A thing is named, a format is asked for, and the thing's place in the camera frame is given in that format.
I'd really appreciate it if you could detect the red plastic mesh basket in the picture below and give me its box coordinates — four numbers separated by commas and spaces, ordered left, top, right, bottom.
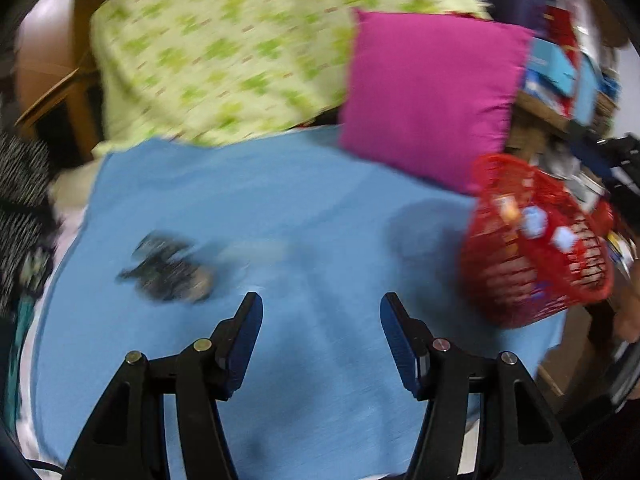
459, 153, 617, 330

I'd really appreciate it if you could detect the light blue paper scrap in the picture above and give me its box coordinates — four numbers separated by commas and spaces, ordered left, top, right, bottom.
551, 226, 576, 251
520, 206, 547, 240

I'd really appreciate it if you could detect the teal cloth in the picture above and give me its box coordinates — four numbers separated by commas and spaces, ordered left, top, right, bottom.
7, 292, 38, 411

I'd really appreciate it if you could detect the person's right hand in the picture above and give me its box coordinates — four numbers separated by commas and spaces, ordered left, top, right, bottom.
614, 280, 640, 343

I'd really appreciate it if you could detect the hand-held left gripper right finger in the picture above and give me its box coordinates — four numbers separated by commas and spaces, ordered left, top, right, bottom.
380, 291, 583, 480

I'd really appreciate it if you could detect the cardboard box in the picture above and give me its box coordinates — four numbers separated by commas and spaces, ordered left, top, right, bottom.
537, 305, 601, 411

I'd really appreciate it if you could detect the wooden table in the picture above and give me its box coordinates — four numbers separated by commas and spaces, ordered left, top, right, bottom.
505, 90, 601, 161

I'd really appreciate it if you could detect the orange wrapper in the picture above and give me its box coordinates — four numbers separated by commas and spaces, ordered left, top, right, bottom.
495, 195, 520, 222

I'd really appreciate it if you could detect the magenta pillow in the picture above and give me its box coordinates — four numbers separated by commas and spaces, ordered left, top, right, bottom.
337, 7, 536, 196

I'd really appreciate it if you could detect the light blue box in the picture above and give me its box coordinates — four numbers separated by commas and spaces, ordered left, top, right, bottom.
575, 55, 601, 126
525, 37, 581, 98

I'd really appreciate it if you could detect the red box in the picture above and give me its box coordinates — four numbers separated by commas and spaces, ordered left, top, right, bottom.
542, 5, 583, 56

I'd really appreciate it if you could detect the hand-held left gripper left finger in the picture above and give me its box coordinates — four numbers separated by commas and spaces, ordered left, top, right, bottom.
62, 291, 264, 480

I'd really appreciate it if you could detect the black and white patterned cloth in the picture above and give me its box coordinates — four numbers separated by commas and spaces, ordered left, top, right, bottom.
0, 132, 56, 311

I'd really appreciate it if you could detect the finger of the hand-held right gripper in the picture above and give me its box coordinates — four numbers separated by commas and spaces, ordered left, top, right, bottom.
595, 132, 640, 196

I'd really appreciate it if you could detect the blue cloth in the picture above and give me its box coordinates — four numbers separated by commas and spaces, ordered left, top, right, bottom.
30, 125, 568, 480

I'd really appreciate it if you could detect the green floral blanket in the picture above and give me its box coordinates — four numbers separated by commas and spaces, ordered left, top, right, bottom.
90, 0, 493, 156

